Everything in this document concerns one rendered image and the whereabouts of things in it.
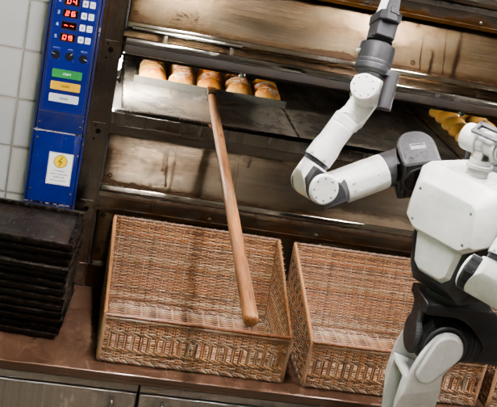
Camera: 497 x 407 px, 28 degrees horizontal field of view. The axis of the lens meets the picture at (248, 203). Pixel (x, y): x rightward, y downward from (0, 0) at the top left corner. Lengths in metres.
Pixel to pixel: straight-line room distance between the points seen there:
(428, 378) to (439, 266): 0.29
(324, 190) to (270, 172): 0.85
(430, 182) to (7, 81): 1.39
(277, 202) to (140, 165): 0.46
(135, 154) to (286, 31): 0.61
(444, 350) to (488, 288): 0.46
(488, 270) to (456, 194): 0.35
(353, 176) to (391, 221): 0.90
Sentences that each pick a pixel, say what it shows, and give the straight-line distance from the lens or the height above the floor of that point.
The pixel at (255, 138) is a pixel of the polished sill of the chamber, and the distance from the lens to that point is 3.23.
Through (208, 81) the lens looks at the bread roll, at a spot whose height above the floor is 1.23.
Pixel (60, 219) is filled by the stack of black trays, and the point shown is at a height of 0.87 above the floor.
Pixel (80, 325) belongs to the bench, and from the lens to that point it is 3.13.
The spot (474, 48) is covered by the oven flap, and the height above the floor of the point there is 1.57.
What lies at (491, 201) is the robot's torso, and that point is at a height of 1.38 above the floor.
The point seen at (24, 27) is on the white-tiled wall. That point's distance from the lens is 3.14.
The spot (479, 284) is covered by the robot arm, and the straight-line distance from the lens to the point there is 2.11.
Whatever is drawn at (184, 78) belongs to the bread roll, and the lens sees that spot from 3.62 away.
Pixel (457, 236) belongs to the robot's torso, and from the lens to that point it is 2.39.
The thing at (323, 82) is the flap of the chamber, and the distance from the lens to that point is 3.06.
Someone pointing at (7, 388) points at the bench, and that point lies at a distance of 2.95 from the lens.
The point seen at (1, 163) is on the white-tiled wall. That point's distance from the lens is 3.26.
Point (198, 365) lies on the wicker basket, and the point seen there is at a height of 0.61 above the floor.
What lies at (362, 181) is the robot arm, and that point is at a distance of 2.51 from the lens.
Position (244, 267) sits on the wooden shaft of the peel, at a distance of 2.11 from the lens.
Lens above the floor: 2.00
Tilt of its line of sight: 19 degrees down
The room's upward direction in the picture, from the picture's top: 12 degrees clockwise
